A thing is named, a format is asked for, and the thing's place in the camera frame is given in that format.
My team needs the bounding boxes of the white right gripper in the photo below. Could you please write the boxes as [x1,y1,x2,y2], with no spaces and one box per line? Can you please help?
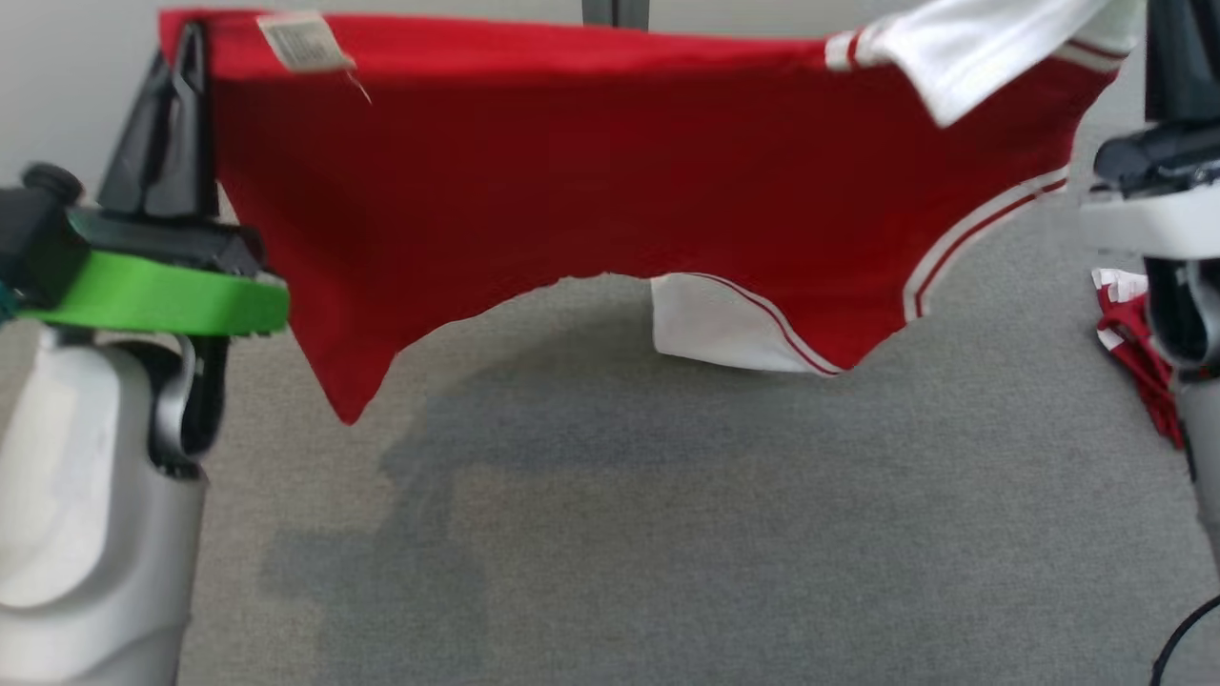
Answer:
[1079,0,1220,258]

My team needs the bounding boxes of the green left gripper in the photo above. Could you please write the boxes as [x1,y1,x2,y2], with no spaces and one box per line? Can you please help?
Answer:
[19,21,290,336]

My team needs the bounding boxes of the red white shorts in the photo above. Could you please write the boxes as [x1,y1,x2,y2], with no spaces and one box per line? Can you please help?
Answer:
[1091,269,1185,449]

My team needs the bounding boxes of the red basketball jersey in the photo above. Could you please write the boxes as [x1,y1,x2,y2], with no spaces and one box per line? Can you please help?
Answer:
[157,0,1145,427]

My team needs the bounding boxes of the grey partition post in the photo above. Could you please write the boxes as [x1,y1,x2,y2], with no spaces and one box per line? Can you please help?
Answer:
[581,0,651,30]

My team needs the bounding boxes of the teal right camera cable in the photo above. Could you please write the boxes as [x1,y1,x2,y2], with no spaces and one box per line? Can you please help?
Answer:
[1149,595,1220,686]

